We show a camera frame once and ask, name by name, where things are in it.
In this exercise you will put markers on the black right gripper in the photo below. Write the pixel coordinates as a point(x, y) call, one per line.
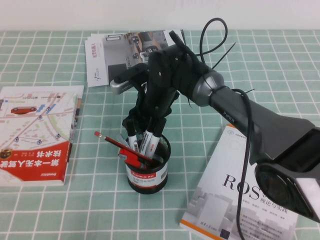
point(172, 70)

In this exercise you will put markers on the white marker with grey end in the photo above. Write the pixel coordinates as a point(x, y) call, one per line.
point(139, 135)

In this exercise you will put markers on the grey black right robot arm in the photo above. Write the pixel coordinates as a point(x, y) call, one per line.
point(262, 125)

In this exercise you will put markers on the black mesh pen holder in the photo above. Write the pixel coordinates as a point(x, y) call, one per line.
point(147, 182)

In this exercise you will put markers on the black capped whiteboard marker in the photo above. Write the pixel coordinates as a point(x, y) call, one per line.
point(148, 136)
point(160, 130)
point(130, 130)

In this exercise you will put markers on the red pencil with eraser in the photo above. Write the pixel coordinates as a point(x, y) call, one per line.
point(110, 140)

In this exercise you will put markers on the red utility knife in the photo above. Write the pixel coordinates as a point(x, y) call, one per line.
point(130, 157)

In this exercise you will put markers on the white brochure with office photo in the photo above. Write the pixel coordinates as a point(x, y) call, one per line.
point(112, 52)

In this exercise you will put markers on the white orange ROS book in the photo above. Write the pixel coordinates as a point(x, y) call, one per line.
point(220, 162)

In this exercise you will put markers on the white brochure with dark edge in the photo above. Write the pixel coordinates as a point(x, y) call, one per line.
point(89, 38)

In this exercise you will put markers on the black zip tie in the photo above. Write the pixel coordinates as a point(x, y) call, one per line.
point(224, 55)

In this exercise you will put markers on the green checked tablecloth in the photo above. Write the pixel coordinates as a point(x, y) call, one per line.
point(50, 62)

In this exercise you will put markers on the red white map book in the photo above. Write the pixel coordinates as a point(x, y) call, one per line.
point(37, 125)

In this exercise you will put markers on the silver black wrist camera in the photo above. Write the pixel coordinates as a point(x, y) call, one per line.
point(120, 86)

